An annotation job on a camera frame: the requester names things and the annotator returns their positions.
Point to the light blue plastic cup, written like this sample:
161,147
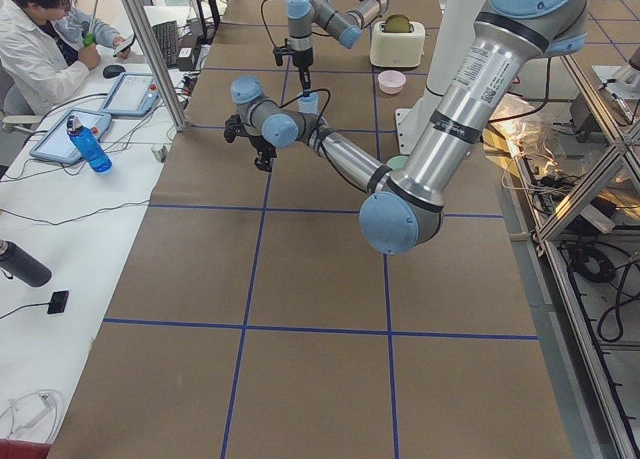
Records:
308,103

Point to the pink bowl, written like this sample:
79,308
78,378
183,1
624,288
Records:
391,82

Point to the cream toaster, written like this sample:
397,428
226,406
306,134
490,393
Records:
397,50

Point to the small silver clamp block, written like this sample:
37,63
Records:
160,152

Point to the toast slice in toaster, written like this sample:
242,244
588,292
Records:
397,24

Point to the mint green bowl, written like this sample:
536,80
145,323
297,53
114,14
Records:
397,163

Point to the far teach pendant tablet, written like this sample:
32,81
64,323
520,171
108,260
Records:
132,95

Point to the teach pendant tablet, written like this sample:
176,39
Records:
56,146
132,95

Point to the black keyboard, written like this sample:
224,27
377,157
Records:
166,35

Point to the black computer mouse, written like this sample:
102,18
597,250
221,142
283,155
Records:
113,71

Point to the blue water bottle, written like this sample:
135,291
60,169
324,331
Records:
89,146

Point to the black smartphone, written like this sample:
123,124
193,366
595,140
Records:
125,45

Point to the near teach pendant tablet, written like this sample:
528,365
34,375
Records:
56,146

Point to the person in white coat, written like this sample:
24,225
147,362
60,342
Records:
49,47

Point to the small black square device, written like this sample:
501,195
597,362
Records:
58,302

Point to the black thermos bottle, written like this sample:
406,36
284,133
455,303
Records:
21,265

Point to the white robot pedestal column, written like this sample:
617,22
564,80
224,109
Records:
454,39

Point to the aluminium frame post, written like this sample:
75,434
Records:
141,27

